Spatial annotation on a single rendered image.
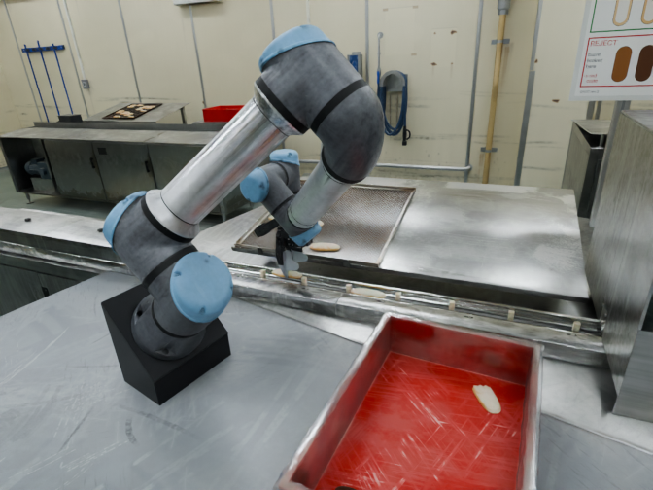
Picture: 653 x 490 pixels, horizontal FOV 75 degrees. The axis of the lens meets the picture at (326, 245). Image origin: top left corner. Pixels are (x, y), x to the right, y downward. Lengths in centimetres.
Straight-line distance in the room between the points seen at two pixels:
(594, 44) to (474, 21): 301
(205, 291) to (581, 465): 70
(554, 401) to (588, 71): 114
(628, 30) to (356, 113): 123
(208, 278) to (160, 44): 565
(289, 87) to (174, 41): 551
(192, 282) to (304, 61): 41
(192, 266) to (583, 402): 78
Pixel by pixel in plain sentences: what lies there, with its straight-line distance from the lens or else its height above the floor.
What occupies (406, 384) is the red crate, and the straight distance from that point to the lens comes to 95.
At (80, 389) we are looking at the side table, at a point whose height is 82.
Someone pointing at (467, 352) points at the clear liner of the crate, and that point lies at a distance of 96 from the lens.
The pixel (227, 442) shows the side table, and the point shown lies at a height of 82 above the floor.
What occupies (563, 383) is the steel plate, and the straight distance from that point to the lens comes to 104.
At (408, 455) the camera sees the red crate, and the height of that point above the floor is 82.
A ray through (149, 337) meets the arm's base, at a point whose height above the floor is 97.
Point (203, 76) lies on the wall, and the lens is 595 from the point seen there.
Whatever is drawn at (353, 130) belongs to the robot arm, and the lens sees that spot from 67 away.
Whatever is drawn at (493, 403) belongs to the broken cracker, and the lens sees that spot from 93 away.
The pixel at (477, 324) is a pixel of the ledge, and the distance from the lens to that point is 108.
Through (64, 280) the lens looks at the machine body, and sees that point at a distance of 185.
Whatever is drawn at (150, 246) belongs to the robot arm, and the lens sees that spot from 80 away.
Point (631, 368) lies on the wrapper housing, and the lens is 94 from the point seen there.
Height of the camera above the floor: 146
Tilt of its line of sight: 24 degrees down
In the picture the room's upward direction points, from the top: 3 degrees counter-clockwise
